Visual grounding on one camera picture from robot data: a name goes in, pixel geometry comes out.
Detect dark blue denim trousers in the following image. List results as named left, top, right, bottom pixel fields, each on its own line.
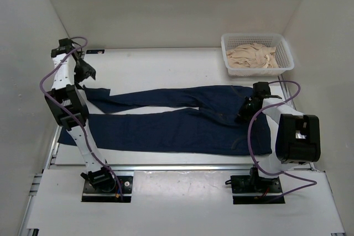
left=58, top=85, right=273, bottom=156

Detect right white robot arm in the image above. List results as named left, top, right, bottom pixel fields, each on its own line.
left=237, top=82, right=321, bottom=192

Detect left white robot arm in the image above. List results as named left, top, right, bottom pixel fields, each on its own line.
left=40, top=38, right=117, bottom=192

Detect beige trousers in basket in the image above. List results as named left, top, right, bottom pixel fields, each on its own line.
left=226, top=43, right=279, bottom=69

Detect black label sticker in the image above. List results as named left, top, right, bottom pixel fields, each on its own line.
left=86, top=49, right=105, bottom=54

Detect white plastic basket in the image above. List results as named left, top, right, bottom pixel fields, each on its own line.
left=221, top=33, right=294, bottom=77

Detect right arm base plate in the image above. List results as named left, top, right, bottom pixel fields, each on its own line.
left=225, top=175, right=285, bottom=205

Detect aluminium left rail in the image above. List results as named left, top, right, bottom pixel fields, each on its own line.
left=45, top=51, right=84, bottom=169

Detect aluminium front rail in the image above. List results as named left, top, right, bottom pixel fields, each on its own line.
left=111, top=164, right=253, bottom=172

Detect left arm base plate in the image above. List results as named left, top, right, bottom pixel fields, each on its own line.
left=81, top=174, right=133, bottom=203

